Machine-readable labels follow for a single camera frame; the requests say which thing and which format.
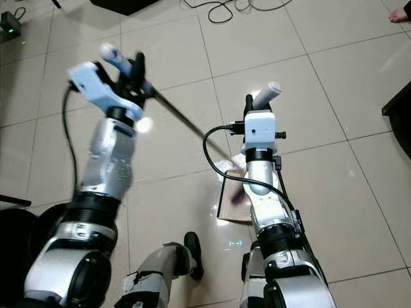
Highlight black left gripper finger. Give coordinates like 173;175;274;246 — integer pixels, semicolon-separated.
132;53;149;86

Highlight broom with grey grip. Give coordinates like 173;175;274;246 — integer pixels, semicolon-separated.
99;42;252;204

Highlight white crumpled paper scrap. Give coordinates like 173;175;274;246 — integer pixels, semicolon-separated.
214;154;246;175

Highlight black base object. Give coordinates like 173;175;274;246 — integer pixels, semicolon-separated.
89;0;162;17

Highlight black device with green light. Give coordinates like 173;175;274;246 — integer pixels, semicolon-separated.
0;9;22;37

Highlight dark furniture corner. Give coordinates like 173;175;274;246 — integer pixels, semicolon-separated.
381;80;411;159

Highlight black round bin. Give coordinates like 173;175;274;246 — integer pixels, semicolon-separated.
31;201;70;261
0;207;36;308

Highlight robot right leg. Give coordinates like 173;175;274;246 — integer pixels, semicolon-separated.
238;249;272;308

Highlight robot leg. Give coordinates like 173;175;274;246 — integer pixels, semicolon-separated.
238;249;272;308
114;231;204;308

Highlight black rod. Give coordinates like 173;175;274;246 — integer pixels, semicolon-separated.
0;194;33;208

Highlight person's bare foot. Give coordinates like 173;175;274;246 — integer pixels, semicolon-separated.
388;6;411;24

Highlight robot left leg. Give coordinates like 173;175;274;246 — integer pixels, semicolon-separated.
114;231;204;308

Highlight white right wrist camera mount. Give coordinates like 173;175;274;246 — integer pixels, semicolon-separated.
244;110;279;152

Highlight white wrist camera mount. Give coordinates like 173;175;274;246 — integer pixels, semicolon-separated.
244;110;279;152
67;61;146;123

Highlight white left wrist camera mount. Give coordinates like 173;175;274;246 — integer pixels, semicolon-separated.
67;61;146;123

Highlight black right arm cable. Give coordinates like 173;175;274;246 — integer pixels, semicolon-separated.
202;122;297;214

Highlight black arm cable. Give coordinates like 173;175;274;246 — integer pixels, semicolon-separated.
202;122;297;214
62;85;82;194

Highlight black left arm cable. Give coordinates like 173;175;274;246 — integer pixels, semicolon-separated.
62;85;82;194

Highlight black floor cables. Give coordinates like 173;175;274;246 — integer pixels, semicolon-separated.
179;0;297;24

